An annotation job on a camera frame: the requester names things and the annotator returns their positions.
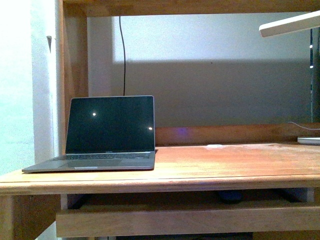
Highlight black hanging cable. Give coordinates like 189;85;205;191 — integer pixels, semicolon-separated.
118;15;127;97

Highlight wooden desk with hutch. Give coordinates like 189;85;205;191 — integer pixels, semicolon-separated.
0;0;320;240

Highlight small white object on desk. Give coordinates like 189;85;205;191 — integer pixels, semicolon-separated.
206;144;223;149

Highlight white lamp base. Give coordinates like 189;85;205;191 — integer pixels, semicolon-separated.
297;137;320;146

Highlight white desk lamp head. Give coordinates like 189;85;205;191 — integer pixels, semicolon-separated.
258;10;320;38

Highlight wooden pull-out keyboard tray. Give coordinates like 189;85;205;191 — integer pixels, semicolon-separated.
56;200;320;238

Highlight white lamp cable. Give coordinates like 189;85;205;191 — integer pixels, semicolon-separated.
287;121;320;131

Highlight grey open laptop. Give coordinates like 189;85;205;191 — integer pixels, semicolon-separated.
22;95;156;174

